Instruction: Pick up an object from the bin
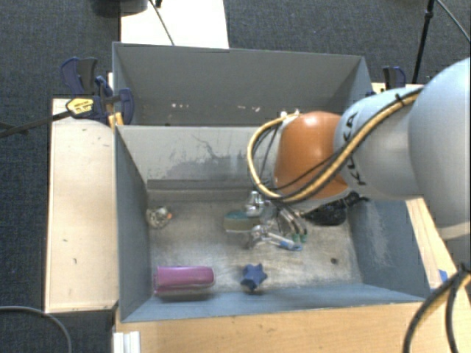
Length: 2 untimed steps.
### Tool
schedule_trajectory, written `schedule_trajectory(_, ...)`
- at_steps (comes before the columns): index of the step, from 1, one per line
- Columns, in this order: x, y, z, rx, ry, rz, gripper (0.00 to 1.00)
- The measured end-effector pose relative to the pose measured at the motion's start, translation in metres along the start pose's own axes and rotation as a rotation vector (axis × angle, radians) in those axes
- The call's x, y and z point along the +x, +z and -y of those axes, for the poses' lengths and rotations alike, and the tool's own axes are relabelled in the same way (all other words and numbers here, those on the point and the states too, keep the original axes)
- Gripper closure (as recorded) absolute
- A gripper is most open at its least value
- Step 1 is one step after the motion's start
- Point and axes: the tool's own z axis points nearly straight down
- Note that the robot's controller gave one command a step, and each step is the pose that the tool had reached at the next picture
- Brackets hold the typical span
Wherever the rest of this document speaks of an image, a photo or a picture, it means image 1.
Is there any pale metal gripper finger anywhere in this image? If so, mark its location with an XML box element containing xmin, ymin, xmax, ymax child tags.
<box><xmin>244</xmin><ymin>224</ymin><xmax>275</xmax><ymax>250</ymax></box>
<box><xmin>244</xmin><ymin>190</ymin><xmax>267</xmax><ymax>217</ymax></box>

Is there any blue star-shaped toy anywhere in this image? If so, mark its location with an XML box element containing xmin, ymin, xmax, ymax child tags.
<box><xmin>240</xmin><ymin>263</ymin><xmax>269</xmax><ymax>293</ymax></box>

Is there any grey metal bin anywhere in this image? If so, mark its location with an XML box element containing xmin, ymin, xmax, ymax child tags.
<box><xmin>111</xmin><ymin>41</ymin><xmax>432</xmax><ymax>324</ymax></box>

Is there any pink plastic cup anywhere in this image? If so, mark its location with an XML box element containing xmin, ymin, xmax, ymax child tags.
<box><xmin>153</xmin><ymin>265</ymin><xmax>216</xmax><ymax>298</ymax></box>

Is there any small clear and orange toy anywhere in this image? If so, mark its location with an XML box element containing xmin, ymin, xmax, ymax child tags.
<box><xmin>145</xmin><ymin>205</ymin><xmax>174</xmax><ymax>229</ymax></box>

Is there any pale wood flat board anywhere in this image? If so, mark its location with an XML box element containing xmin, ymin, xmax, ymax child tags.
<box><xmin>43</xmin><ymin>97</ymin><xmax>121</xmax><ymax>314</ymax></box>

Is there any black cylinder on white bracket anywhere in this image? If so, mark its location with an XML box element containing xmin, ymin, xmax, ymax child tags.
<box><xmin>300</xmin><ymin>191</ymin><xmax>370</xmax><ymax>227</ymax></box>

